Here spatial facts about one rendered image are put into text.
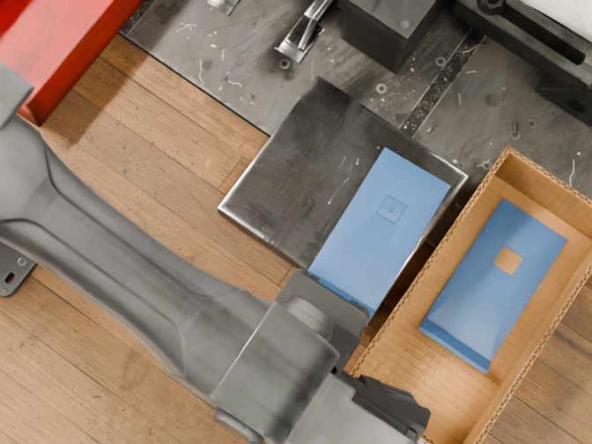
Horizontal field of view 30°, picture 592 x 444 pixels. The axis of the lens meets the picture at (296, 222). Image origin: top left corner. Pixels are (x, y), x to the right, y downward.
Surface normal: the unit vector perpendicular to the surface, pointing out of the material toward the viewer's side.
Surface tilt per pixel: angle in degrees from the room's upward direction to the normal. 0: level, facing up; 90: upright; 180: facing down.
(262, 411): 26
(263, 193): 0
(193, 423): 0
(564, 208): 90
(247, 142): 0
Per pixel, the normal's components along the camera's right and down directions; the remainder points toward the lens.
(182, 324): 0.40, 0.00
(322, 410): 0.05, -0.25
